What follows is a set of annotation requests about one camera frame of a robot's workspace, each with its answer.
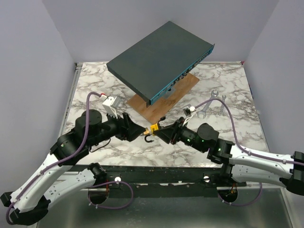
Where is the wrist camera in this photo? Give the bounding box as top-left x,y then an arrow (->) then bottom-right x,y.
183,104 -> 196,126
102,96 -> 121,118

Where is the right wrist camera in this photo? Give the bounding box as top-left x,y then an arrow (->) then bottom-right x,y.
183,104 -> 196,126

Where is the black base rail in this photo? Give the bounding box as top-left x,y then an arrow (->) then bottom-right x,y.
70,163 -> 237,199

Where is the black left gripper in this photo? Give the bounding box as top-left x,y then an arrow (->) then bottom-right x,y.
88,108 -> 146,147

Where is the silver wrench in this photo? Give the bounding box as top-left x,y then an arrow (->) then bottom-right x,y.
218,95 -> 227,116
198,90 -> 219,118

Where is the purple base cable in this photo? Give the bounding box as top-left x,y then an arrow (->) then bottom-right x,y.
87,180 -> 134,210
217,182 -> 263,207

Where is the wooden board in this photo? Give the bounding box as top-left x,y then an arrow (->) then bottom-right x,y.
127,73 -> 199,124

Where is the yellow padlock with black shackle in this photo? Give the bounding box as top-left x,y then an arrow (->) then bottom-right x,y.
143,116 -> 166,143

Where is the dark network switch box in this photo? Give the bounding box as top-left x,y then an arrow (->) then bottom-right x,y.
106,21 -> 214,106

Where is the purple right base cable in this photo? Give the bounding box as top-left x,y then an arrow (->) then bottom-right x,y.
217,182 -> 263,207

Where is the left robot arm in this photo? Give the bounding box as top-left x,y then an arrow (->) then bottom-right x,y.
0,109 -> 145,226

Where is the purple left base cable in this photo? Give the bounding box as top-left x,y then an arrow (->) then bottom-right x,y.
87,180 -> 134,210

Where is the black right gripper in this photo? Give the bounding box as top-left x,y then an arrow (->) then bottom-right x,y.
153,116 -> 206,153

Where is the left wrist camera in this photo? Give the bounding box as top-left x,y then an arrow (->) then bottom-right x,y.
102,96 -> 121,118

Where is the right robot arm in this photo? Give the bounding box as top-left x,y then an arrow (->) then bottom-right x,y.
154,119 -> 304,195

